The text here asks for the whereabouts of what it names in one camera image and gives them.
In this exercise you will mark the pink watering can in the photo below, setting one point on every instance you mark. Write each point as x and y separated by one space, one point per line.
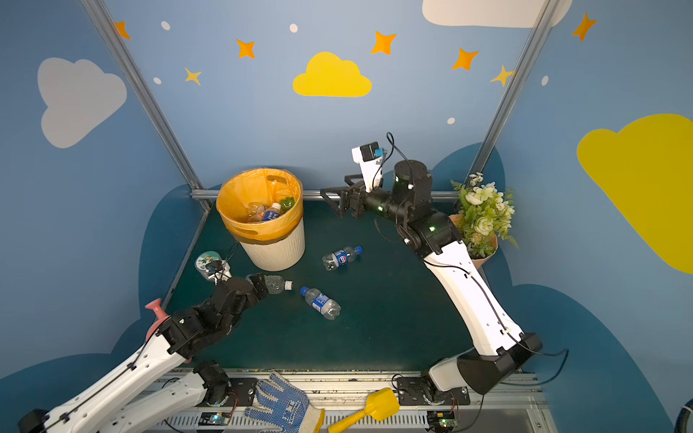
156 307

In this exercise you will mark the yellow plastic shovel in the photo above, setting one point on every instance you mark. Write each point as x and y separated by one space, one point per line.
380 406

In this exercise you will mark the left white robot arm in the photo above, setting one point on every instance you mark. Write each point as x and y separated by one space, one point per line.
178 338

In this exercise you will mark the clear bottle blue label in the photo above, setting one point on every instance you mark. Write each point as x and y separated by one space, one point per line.
318 300

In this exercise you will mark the white bin orange liner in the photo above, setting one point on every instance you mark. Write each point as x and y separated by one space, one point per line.
275 245

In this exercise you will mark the green white round tin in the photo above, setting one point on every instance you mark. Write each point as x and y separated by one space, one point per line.
204 259

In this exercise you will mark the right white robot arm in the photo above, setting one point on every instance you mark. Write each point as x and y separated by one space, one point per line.
500 346

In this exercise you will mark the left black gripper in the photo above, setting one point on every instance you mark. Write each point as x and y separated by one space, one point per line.
255 285

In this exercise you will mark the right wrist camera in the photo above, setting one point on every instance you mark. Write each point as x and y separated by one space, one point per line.
370 158

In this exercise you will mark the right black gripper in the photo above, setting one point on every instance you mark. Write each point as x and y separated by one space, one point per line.
351 200

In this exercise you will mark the blue label bottle white cap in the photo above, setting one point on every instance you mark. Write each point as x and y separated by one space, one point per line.
271 213

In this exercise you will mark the blue dotted work glove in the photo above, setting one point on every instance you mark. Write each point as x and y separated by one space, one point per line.
284 408

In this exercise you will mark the green bottle yellow cap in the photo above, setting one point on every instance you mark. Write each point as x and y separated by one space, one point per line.
287 204

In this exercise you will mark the pepsi bottle blue cap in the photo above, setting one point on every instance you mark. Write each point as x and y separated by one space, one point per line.
341 257

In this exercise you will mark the clear unlabelled bottle white cap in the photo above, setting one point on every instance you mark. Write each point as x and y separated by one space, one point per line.
276 284

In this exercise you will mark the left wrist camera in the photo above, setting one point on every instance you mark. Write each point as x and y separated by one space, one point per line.
218 271

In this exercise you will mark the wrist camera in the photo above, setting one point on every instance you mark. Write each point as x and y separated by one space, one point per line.
218 271
370 158

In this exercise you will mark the artificial green white plant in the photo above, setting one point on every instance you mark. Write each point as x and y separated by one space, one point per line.
484 213

